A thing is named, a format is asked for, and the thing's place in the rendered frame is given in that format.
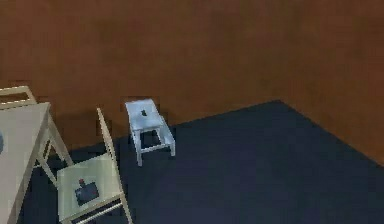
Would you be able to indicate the pale blue step stool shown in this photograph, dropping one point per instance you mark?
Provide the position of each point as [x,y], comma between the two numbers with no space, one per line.
[146,120]

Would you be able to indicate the beige wooden chair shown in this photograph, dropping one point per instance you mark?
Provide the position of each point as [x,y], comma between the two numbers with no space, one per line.
[90,176]
[16,95]

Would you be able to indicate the dark blue flat object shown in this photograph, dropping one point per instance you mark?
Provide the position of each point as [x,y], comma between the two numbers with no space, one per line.
[87,192]

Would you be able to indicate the beige wooden table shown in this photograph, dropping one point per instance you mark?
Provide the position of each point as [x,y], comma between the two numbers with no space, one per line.
[20,140]

